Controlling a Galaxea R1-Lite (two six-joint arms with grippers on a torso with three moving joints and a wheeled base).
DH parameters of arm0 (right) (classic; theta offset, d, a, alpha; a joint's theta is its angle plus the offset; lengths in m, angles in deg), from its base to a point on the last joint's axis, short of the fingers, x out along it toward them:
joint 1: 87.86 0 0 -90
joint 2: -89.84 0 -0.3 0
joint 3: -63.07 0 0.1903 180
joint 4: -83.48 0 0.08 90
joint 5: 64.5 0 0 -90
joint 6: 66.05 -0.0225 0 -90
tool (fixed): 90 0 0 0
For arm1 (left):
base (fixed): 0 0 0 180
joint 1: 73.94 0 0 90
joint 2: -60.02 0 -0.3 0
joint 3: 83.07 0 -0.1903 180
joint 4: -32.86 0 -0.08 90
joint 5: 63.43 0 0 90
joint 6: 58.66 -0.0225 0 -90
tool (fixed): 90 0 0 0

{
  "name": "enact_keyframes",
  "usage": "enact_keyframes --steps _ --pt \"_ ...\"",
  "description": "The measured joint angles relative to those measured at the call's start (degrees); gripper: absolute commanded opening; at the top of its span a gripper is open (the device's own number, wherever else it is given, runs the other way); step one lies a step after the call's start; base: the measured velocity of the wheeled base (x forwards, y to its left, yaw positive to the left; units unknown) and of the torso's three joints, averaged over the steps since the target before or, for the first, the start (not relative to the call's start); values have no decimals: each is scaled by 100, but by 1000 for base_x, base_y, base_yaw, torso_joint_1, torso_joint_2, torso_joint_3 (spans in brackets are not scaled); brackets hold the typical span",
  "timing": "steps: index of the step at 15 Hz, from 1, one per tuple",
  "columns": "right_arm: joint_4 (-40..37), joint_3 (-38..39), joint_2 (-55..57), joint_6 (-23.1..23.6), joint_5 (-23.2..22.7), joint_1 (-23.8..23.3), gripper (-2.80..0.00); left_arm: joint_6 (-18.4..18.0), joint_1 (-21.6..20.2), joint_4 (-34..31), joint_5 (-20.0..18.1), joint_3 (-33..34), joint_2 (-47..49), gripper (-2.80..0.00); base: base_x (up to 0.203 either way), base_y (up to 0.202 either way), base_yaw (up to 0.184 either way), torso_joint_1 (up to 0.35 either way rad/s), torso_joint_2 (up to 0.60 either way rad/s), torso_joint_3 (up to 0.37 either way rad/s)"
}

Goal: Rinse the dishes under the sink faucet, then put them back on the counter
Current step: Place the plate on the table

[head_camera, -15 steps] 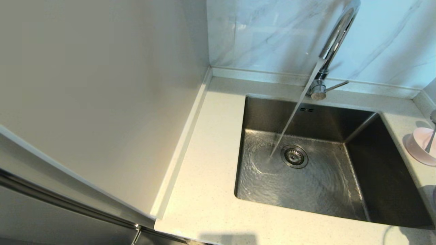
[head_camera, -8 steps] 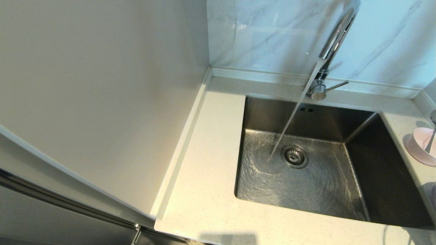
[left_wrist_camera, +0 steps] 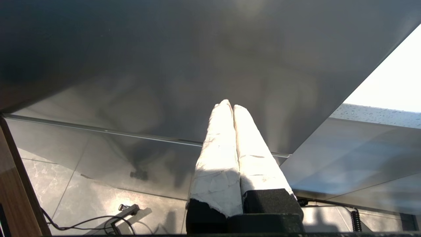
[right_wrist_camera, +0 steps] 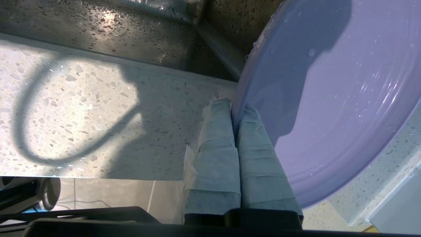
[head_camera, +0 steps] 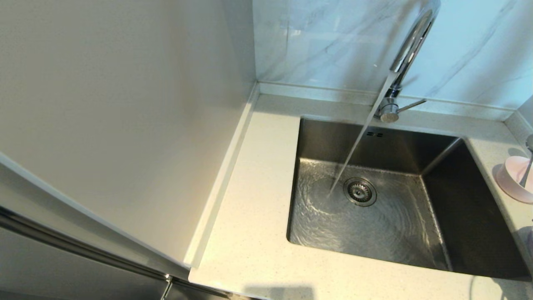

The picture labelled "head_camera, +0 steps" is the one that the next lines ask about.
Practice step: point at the lilac plate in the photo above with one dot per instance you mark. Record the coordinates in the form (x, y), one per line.
(531, 250)

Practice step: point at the chrome gooseneck faucet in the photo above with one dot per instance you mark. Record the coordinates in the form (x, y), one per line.
(389, 111)

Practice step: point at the stainless steel sink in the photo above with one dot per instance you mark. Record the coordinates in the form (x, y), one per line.
(395, 233)

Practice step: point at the pink bowl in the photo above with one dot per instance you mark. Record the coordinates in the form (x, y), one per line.
(510, 183)

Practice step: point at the white tall cabinet panel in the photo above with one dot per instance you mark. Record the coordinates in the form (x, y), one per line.
(125, 104)

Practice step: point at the grey appliance front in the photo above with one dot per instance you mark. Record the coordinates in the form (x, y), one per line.
(62, 271)

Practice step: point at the round metal drain strainer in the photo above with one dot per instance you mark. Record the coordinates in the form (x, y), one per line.
(359, 191)

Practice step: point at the metal spoon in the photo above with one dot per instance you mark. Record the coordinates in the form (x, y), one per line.
(526, 168)

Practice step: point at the running water stream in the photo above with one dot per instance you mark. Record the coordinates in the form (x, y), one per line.
(357, 141)

